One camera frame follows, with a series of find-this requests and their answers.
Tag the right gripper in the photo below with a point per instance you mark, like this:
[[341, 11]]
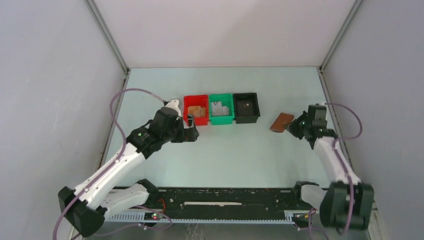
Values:
[[292, 126]]

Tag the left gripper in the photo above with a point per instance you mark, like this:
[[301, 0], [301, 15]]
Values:
[[189, 134]]

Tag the brown leather card holder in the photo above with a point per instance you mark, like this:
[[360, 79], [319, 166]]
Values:
[[277, 126]]

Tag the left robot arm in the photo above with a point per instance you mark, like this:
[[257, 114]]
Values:
[[88, 205]]

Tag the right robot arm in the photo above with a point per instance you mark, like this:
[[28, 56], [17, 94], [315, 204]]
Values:
[[348, 202]]

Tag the orange cards in red bin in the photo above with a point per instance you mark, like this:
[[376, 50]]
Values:
[[197, 111]]

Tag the white cards in green bin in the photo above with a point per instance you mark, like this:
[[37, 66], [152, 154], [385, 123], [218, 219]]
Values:
[[218, 109]]

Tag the red plastic bin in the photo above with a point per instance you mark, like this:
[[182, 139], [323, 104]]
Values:
[[202, 100]]

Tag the green plastic bin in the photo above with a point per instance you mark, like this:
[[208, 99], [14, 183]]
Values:
[[227, 99]]

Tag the black plastic bin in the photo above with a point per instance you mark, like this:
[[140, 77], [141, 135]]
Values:
[[251, 96]]

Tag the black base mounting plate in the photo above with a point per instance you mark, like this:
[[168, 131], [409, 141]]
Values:
[[227, 203]]

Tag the white cable duct strip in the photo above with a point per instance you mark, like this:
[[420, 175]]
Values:
[[140, 217]]

